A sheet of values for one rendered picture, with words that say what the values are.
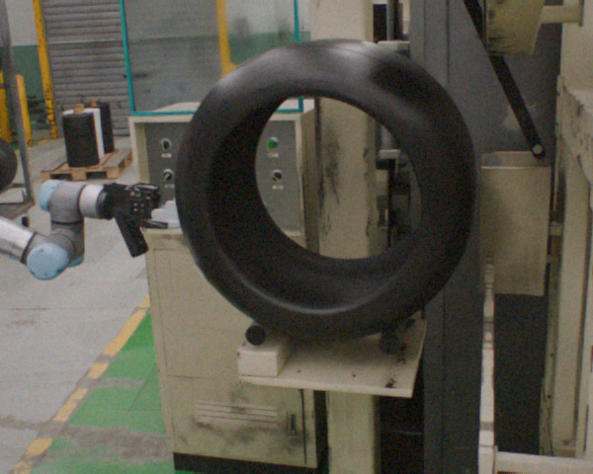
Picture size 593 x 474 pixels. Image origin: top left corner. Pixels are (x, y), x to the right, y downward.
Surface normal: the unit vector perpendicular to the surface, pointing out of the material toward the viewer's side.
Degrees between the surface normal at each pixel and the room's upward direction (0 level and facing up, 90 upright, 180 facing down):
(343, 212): 90
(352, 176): 90
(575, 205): 90
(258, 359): 90
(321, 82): 79
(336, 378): 0
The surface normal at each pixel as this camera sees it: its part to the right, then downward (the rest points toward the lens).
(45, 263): 0.04, 0.29
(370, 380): -0.05, -0.96
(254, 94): -0.33, 0.12
